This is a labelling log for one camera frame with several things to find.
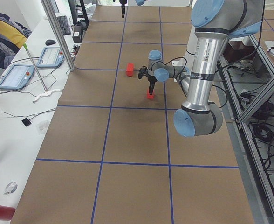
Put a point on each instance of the aluminium frame post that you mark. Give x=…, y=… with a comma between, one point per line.
x=50, y=13

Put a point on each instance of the black power adapter box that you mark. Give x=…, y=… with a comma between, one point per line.
x=77, y=34

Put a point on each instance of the blue teach pendant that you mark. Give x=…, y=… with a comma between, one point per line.
x=17, y=77
x=51, y=57

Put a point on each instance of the red cube block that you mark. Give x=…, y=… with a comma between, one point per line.
x=129, y=73
x=150, y=95
x=130, y=67

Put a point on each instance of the white central pillar mount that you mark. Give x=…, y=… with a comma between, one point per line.
x=189, y=52

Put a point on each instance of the metal rod green handle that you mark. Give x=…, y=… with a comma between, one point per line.
x=35, y=67

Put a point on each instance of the black keyboard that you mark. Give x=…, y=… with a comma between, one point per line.
x=64, y=24

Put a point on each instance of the seated person yellow shirt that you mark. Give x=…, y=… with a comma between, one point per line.
x=12, y=37

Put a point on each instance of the red cylinder object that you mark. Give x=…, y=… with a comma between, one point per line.
x=6, y=213

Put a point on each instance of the far blue teach pendant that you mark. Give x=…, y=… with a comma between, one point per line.
x=51, y=57

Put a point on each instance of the small black square pad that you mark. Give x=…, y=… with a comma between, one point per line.
x=26, y=122

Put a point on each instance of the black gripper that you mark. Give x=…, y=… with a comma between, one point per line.
x=151, y=80
x=122, y=5

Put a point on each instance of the black computer mouse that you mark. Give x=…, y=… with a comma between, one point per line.
x=50, y=42

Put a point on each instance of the near blue teach pendant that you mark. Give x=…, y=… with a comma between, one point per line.
x=17, y=77

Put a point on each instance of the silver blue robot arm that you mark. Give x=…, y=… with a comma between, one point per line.
x=138, y=2
x=215, y=23

